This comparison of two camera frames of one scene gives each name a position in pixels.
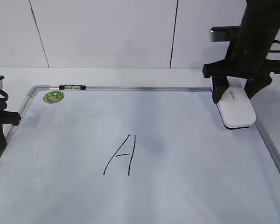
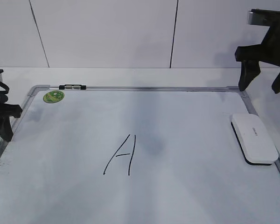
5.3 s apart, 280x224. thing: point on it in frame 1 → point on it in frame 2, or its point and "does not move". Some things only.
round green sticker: (53, 96) does not move
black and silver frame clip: (72, 87) does not move
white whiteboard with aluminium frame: (133, 155) does not move
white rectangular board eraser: (235, 107) → (255, 143)
